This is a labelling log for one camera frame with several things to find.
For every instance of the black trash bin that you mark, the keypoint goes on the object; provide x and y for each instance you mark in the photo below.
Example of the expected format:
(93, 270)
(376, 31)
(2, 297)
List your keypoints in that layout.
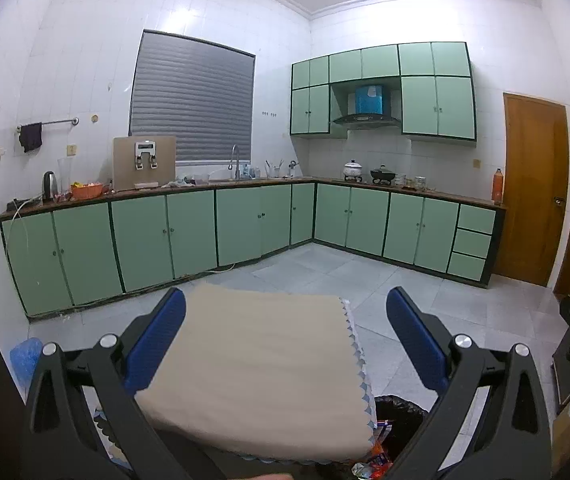
(397, 422)

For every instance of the blue plastic bag on floor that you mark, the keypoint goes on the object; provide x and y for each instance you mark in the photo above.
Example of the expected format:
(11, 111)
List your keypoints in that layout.
(24, 359)

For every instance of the orange thermos bottle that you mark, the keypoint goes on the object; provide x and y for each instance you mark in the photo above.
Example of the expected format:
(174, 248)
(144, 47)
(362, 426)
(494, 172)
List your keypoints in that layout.
(497, 187)

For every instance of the black wok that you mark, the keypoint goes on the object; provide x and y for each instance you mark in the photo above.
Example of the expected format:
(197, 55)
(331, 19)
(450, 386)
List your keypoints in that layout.
(382, 175)

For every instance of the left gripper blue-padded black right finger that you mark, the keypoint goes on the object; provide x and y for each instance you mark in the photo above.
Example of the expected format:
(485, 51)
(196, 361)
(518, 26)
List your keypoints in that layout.
(512, 436)

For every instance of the white cooking pot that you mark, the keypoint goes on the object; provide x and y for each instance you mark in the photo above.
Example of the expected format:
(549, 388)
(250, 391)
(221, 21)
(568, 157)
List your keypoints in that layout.
(352, 171)

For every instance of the steel electric kettle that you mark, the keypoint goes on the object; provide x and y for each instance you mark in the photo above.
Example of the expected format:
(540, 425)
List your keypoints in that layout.
(50, 188)

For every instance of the beige tablecloth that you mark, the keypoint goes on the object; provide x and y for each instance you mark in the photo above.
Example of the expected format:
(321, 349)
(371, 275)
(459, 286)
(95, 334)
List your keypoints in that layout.
(265, 374)

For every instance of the black towel on rail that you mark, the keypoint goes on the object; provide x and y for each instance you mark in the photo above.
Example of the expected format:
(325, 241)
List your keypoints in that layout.
(30, 136)

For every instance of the green lower kitchen cabinets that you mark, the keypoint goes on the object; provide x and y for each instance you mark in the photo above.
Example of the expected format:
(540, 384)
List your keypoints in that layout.
(84, 252)

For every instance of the grey window blind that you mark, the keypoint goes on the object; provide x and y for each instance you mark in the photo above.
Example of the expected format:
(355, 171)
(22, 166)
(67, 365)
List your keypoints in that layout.
(195, 91)

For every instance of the orange plastic basin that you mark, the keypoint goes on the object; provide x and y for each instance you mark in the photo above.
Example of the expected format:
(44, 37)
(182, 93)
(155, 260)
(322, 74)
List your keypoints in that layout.
(86, 191)

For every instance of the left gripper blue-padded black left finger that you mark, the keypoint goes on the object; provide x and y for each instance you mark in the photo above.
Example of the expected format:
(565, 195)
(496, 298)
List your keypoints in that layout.
(59, 438)

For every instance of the chrome sink faucet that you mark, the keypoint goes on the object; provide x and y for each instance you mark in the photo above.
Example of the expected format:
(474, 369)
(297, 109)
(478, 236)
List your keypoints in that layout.
(233, 166)

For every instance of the blue range hood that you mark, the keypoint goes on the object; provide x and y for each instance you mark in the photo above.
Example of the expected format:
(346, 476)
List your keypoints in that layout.
(365, 106)

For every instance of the brown cardboard box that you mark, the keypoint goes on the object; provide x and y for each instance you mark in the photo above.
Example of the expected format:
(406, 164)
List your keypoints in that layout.
(142, 161)

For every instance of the green upper wall cabinets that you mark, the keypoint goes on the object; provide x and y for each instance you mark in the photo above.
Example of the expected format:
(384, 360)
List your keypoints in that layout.
(435, 79)

